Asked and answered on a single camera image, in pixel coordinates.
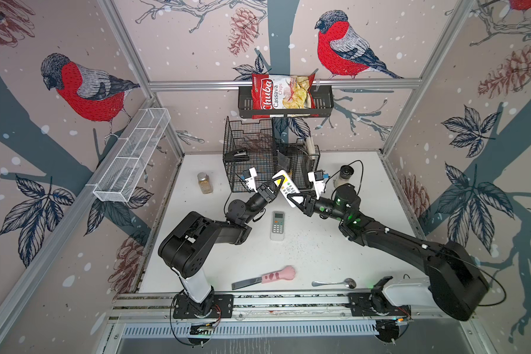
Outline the white wire wall shelf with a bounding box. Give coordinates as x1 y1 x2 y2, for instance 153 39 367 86
93 108 171 203

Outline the red cassava chips bag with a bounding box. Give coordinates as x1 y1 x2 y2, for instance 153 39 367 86
252 74 315 111

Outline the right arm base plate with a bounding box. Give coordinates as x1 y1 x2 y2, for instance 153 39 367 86
348 292 411 317

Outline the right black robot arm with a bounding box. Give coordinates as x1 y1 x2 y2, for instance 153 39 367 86
287 184 489 321

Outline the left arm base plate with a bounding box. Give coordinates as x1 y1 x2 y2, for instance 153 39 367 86
172 292 234 320

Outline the white remote control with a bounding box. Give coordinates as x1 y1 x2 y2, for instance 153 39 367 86
272 170 301 206
270 211 286 242

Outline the black lid shaker jar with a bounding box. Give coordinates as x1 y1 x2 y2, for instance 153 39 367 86
333 165 354 188

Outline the black wall shelf basket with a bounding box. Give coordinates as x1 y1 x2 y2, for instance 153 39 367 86
237 86 334 119

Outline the black wire basket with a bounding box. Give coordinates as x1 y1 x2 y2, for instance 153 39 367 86
223 118 320 193

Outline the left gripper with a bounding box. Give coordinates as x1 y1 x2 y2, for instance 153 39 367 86
242 178 282 227

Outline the black stapler in basket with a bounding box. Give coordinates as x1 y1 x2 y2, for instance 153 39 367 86
224 149 250 163

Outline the metal spoon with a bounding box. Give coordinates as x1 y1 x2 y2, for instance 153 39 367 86
311 278 357 289

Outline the brown spice jar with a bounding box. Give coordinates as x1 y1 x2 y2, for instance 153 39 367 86
197 172 213 194

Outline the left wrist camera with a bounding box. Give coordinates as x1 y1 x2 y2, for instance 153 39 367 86
240 168 258 192

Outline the pink handled knife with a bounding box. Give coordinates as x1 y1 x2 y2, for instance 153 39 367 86
231 266 296 291

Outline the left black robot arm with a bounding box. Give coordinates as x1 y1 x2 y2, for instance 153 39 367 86
158 175 288 314

